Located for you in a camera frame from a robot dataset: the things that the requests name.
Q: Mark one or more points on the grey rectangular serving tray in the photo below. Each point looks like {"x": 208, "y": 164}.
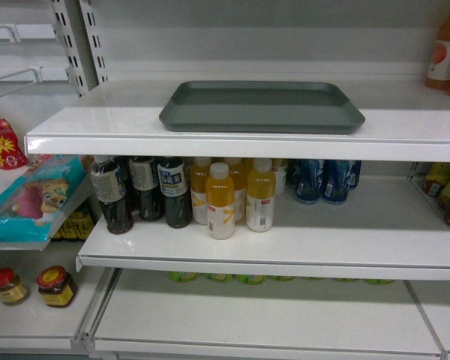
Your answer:
{"x": 261, "y": 107}

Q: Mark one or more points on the yellow juice bottle front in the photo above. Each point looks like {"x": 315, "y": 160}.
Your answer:
{"x": 220, "y": 200}

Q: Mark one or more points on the yellow juice bottle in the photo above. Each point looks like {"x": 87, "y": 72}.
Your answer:
{"x": 220, "y": 200}
{"x": 199, "y": 175}
{"x": 260, "y": 202}

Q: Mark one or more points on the yellow juice bottle back left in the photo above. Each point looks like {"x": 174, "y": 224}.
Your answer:
{"x": 199, "y": 175}

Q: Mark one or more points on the yellow juice bottle right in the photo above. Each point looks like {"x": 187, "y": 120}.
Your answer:
{"x": 260, "y": 202}

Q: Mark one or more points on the dark tea bottle blue label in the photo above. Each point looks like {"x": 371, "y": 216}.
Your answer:
{"x": 177, "y": 195}

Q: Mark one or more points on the dark tea bottle middle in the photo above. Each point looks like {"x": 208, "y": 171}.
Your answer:
{"x": 144, "y": 174}

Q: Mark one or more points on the blue drink bottle left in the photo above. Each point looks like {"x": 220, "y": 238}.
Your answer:
{"x": 310, "y": 180}

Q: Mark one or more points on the blue drink bottle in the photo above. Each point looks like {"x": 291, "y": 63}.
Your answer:
{"x": 310, "y": 180}
{"x": 336, "y": 185}

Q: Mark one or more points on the blue drink bottle right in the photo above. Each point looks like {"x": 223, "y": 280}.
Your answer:
{"x": 336, "y": 185}

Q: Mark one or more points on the dark tea bottle left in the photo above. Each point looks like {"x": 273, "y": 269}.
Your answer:
{"x": 110, "y": 190}

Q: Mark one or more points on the white lower shelf board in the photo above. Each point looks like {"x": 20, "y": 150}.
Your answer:
{"x": 149, "y": 314}

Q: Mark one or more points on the white shelf board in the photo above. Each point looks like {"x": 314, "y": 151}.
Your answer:
{"x": 404, "y": 121}
{"x": 387, "y": 229}
{"x": 149, "y": 314}

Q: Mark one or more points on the white middle shelf board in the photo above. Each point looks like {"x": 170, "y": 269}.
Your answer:
{"x": 387, "y": 229}

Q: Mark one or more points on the white upper shelf board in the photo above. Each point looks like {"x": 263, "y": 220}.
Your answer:
{"x": 404, "y": 121}

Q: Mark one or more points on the red lid sauce jar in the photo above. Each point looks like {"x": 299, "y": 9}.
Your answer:
{"x": 56, "y": 286}

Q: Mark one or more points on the teal cartoon snack bag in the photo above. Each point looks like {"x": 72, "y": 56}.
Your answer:
{"x": 34, "y": 206}

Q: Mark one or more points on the white slotted shelf upright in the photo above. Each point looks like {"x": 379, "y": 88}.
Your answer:
{"x": 77, "y": 30}

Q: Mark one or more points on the yellow red snack packs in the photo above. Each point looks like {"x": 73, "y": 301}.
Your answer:
{"x": 437, "y": 184}

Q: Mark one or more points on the red snack pouch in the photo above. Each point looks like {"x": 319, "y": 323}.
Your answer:
{"x": 11, "y": 155}

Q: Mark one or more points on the red lid jar left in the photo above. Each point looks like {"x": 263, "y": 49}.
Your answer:
{"x": 12, "y": 290}

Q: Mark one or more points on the orange juice bottle tall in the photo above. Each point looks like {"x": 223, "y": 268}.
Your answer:
{"x": 438, "y": 72}

